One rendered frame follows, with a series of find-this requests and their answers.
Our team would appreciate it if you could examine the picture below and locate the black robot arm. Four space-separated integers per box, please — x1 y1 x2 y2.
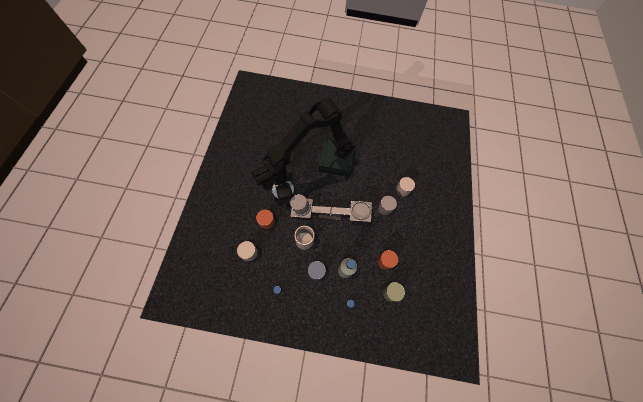
252 98 355 190

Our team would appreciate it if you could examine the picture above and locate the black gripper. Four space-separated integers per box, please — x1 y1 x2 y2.
273 171 293 201

